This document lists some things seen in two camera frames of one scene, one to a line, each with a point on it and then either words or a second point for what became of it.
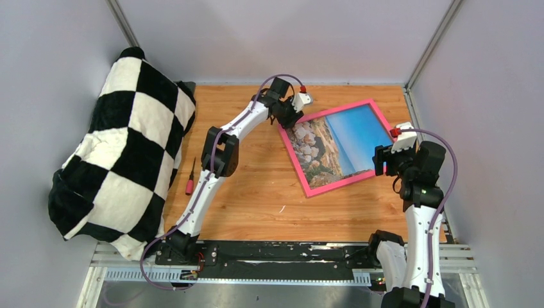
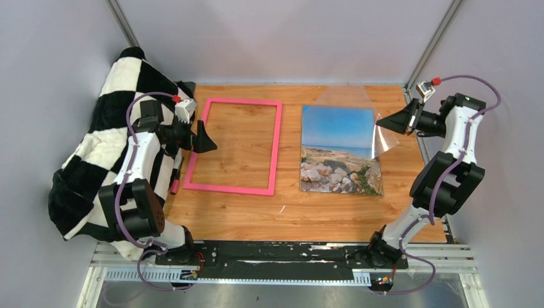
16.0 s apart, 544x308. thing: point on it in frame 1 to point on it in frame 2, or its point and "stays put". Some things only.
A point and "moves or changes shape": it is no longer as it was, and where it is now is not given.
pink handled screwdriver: (190, 183) to (176, 182)
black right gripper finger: (378, 158) to (402, 122)
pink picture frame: (321, 189) to (270, 192)
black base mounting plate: (297, 255) stays put
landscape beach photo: (339, 147) moves or changes shape
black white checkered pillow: (114, 188) stays put
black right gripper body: (396, 162) to (432, 124)
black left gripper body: (286, 114) to (179, 133)
